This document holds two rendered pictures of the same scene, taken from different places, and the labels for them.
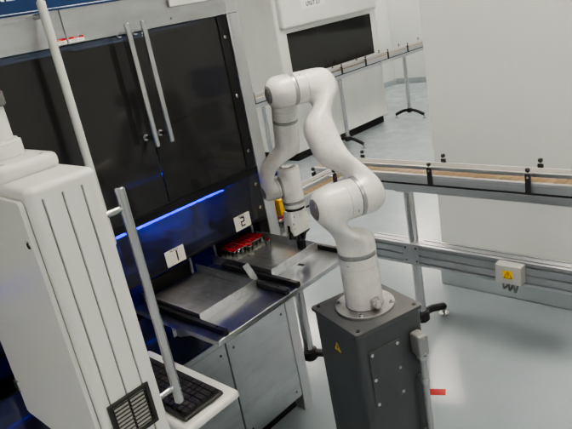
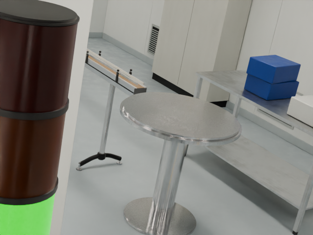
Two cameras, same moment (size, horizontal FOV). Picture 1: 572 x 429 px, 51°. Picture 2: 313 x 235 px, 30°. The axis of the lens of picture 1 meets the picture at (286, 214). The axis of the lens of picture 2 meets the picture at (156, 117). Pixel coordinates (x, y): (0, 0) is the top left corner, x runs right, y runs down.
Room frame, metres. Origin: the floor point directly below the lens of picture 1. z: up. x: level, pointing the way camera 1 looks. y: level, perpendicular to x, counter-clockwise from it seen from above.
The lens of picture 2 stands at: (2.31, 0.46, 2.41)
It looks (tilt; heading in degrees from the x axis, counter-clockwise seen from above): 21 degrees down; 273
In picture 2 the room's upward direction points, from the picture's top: 11 degrees clockwise
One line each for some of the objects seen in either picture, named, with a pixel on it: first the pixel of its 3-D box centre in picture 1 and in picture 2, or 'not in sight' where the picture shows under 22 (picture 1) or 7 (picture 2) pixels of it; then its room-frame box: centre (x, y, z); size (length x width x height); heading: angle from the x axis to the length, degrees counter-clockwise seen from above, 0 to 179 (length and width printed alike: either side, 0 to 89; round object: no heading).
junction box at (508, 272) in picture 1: (510, 272); not in sight; (2.38, -0.94, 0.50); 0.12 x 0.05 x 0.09; 44
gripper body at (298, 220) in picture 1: (296, 218); not in sight; (2.13, -0.04, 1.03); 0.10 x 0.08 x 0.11; 134
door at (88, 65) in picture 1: (88, 141); not in sight; (1.89, 0.57, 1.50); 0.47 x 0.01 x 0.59; 134
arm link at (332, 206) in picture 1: (342, 220); not in sight; (1.68, -0.16, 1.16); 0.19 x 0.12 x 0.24; 110
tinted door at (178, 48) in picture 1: (197, 106); not in sight; (2.21, 0.24, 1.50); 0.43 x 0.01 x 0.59; 134
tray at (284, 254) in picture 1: (264, 252); not in sight; (2.19, 0.11, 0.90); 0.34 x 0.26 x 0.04; 44
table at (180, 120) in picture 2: not in sight; (170, 167); (2.37, -3.70, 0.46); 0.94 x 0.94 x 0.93
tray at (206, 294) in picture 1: (198, 290); not in sight; (1.95, 0.36, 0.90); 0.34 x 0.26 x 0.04; 44
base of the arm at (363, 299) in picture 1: (361, 279); not in sight; (1.69, -0.19, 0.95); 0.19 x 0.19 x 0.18
